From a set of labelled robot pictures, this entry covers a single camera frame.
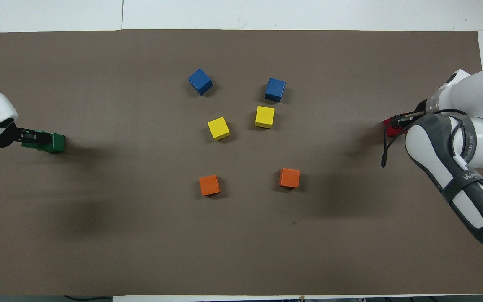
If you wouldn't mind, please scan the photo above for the orange wooden cube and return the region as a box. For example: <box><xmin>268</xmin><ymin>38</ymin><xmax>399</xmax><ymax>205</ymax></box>
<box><xmin>199</xmin><ymin>174</ymin><xmax>221</xmax><ymax>196</ymax></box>
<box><xmin>278</xmin><ymin>168</ymin><xmax>301</xmax><ymax>189</ymax></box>

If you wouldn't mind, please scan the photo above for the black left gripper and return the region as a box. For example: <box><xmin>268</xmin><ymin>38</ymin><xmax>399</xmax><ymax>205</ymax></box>
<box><xmin>0</xmin><ymin>121</ymin><xmax>38</xmax><ymax>148</ymax></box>

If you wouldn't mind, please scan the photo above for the yellow wooden cube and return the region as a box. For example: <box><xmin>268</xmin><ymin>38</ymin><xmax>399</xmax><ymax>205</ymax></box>
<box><xmin>254</xmin><ymin>106</ymin><xmax>275</xmax><ymax>129</ymax></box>
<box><xmin>207</xmin><ymin>117</ymin><xmax>231</xmax><ymax>141</ymax></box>

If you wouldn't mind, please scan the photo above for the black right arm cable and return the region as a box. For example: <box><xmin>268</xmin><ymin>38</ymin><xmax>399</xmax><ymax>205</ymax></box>
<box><xmin>381</xmin><ymin>108</ymin><xmax>477</xmax><ymax>169</ymax></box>

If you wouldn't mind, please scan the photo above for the black floor cable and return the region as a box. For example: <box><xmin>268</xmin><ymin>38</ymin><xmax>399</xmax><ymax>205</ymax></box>
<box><xmin>63</xmin><ymin>295</ymin><xmax>113</xmax><ymax>302</ymax></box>

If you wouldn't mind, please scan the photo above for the brown table mat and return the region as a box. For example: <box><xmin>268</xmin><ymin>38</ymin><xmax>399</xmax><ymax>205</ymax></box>
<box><xmin>0</xmin><ymin>29</ymin><xmax>483</xmax><ymax>297</ymax></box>

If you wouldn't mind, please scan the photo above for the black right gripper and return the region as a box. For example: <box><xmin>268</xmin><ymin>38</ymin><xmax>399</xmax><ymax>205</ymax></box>
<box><xmin>394</xmin><ymin>99</ymin><xmax>429</xmax><ymax>130</ymax></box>

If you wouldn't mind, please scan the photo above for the blue wooden cube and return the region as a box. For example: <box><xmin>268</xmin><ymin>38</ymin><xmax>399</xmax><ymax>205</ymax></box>
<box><xmin>264</xmin><ymin>78</ymin><xmax>286</xmax><ymax>103</ymax></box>
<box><xmin>188</xmin><ymin>68</ymin><xmax>213</xmax><ymax>96</ymax></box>

